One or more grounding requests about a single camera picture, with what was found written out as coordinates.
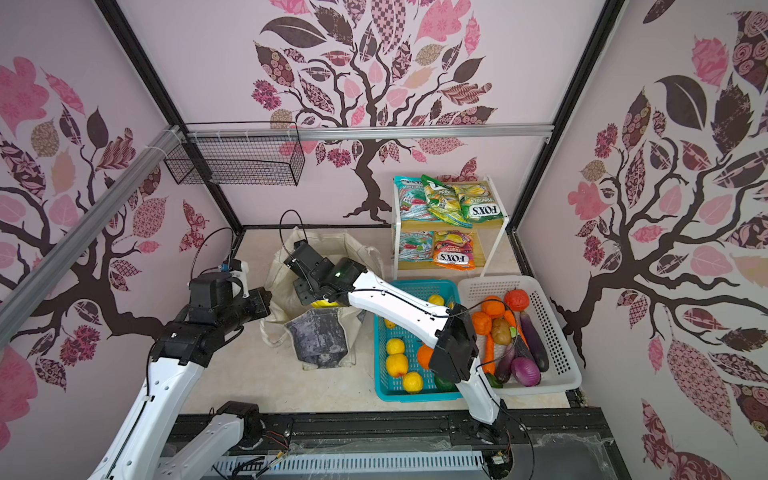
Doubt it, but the dark purple eggplant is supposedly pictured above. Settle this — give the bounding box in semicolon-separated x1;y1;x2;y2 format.
520;311;550;373

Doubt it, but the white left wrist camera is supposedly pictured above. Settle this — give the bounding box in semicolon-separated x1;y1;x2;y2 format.
220;259;249;298

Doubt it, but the small yellow lemon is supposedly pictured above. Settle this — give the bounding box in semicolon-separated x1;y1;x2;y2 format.
386;338;406;355

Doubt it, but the green cucumber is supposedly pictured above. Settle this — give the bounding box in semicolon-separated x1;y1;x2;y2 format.
485;373;504;389

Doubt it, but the green candy bag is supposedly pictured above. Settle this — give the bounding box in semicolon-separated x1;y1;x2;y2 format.
420;175;472;228

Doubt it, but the white wood two-tier shelf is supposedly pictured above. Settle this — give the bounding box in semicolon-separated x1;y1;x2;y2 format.
391;175;510;280

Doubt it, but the yellow lemon top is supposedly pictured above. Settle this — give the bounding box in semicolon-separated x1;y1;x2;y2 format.
428;294;445;306

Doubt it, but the yellow orange apple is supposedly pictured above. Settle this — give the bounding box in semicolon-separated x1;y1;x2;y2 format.
385;353;409;378

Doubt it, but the orange carrot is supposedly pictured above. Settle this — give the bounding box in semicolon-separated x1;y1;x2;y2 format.
503;310;518;329
482;334;496;375

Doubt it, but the black wire wall basket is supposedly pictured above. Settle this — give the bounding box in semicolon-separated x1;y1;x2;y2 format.
164;120;305;186

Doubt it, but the teal striped candy bag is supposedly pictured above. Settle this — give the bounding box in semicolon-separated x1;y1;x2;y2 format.
394;176;435;221

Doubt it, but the black front rail base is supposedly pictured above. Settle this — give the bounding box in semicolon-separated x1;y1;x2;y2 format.
110;406;631;480

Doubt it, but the green avocado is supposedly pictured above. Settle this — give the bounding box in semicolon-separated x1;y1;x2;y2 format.
433;375;457;393

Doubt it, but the teal plastic basket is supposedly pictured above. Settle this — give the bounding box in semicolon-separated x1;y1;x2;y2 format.
374;279;461;403

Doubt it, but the red tomato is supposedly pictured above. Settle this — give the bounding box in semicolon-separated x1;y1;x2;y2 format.
503;289;530;312

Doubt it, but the cream canvas grocery bag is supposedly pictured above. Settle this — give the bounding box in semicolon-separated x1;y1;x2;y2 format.
259;230;384;370

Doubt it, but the lower orange carrot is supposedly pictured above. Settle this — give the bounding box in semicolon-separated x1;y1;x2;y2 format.
482;334;496;375

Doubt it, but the yellow lemon bottom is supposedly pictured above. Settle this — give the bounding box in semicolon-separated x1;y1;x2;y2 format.
402;372;424;394

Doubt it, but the lower teal candy bag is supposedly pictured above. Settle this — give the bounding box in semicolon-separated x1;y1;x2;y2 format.
398;232;434;263

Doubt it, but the orange Fox's candy bag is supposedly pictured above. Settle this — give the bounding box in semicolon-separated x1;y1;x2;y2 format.
432;231;476;270

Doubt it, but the silver aluminium rail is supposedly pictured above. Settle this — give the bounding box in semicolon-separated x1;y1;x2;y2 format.
1;123;554;345

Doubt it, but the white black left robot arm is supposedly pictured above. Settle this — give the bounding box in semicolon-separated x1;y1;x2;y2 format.
91;262;271;479

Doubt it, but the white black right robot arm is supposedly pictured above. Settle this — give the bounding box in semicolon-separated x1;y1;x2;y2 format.
284;240;504;445

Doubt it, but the orange tangerine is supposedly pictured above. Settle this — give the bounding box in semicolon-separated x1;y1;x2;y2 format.
471;311;493;336
481;296;506;319

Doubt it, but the yellow banana bunch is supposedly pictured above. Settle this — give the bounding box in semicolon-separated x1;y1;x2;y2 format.
311;299;339;309

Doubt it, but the white plastic basket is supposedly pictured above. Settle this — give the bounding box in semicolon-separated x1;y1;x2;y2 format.
458;275;582;397

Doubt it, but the brown potato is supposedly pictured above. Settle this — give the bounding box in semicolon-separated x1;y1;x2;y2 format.
490;318;512;346

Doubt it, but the purple red onion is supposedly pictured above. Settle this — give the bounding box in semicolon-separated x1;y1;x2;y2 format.
511;357;541;387

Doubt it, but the yellow green Fox's bag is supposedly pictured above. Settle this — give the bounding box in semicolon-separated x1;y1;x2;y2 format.
453;183;502;223

